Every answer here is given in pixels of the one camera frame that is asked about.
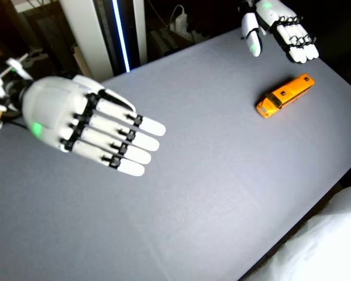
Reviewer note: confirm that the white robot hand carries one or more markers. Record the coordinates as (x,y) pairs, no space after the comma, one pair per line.
(52,108)
(276,13)

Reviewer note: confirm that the yellow toy school bus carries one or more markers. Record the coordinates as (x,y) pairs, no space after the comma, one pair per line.
(283,95)

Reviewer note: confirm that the white standing panel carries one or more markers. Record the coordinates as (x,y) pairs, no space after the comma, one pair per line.
(85,38)

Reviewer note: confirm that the white power adapter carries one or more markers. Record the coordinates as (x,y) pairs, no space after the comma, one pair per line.
(179,22)

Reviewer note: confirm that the blue light strip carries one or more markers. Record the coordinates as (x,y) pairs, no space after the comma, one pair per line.
(121,35)

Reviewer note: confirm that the grey table cloth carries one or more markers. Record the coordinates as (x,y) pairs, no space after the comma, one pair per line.
(193,175)

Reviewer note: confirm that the white sheet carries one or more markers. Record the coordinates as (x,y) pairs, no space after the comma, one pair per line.
(324,243)

